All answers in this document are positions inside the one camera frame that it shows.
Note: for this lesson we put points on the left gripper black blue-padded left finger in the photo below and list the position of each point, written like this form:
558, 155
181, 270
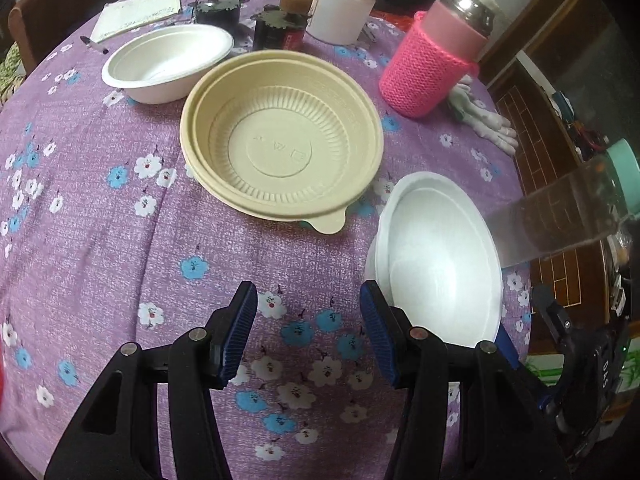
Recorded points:
113, 433

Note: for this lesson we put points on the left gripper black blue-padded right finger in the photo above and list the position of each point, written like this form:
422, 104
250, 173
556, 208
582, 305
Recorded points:
503, 433

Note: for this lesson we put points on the white foam bowl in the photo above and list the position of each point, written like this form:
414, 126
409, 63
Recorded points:
434, 258
164, 65

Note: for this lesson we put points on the beige plastic bowl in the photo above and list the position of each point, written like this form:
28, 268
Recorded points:
282, 136

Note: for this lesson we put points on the clear plastic bottle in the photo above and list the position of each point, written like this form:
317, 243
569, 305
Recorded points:
579, 208

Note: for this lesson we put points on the white gloves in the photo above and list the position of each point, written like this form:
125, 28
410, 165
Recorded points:
486, 124

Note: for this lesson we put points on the pink knit-sleeved thermos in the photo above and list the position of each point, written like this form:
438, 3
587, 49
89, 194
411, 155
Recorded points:
441, 46

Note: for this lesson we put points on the black pen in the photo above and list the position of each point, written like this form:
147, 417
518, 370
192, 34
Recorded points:
93, 45

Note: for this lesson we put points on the white paper notepad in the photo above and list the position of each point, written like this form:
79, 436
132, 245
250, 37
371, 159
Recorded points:
121, 16

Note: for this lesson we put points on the brown fabric sofa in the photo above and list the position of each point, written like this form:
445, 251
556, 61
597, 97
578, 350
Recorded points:
38, 26

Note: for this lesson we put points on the black motor with gear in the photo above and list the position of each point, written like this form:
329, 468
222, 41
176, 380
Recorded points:
224, 14

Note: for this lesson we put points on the white plastic jar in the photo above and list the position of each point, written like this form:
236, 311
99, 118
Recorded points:
338, 22

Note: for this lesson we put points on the black motor with brown roll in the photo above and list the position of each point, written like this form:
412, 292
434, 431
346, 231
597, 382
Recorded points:
281, 27

